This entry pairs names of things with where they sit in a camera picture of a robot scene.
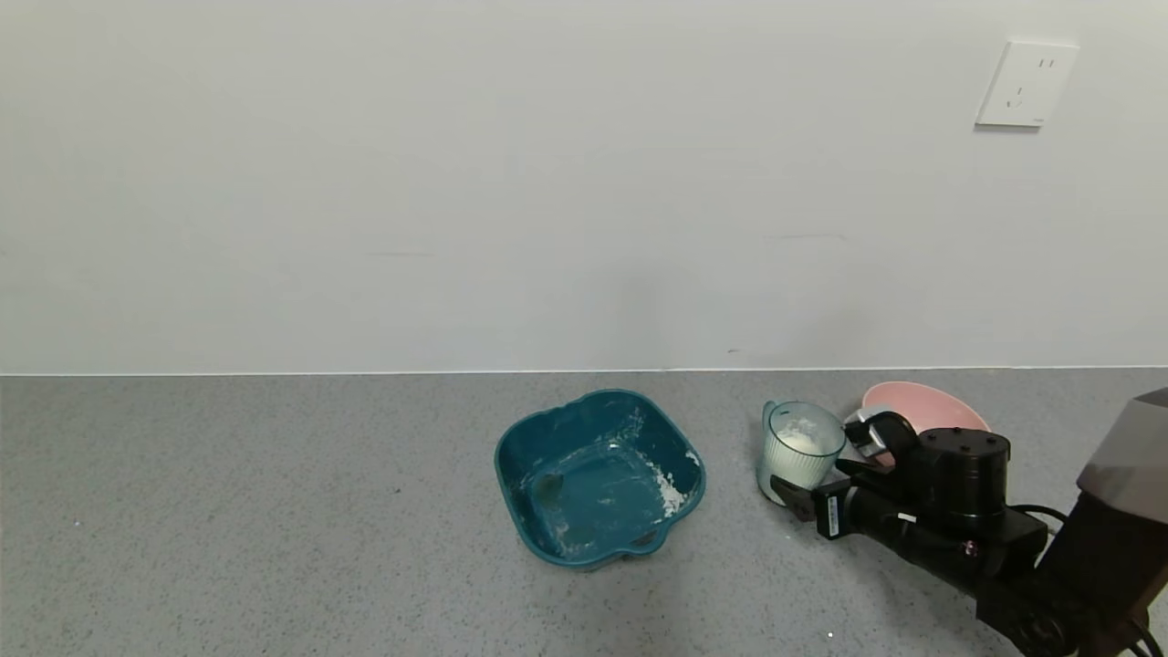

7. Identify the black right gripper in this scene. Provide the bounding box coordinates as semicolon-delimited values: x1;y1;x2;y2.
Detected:
769;457;921;548

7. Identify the clear ribbed plastic cup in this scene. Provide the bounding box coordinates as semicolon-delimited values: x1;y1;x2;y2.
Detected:
756;401;848;507

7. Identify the white powder heap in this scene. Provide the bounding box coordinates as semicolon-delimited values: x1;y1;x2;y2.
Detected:
772;420;833;489

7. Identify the pink round bowl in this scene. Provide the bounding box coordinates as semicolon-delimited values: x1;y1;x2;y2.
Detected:
861;381;992;437

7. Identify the white powder residue clump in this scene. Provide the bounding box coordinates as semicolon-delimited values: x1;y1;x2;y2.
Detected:
639;447;700;518

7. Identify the teal square plastic tray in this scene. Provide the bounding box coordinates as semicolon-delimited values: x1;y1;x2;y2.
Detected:
495;390;706;571

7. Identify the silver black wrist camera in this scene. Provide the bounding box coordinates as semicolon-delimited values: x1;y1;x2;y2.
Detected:
843;409;921;468

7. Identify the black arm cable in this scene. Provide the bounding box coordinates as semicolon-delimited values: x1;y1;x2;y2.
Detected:
1007;503;1070;532

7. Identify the white wall power outlet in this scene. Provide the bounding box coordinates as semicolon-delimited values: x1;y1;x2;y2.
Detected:
975;40;1080;129

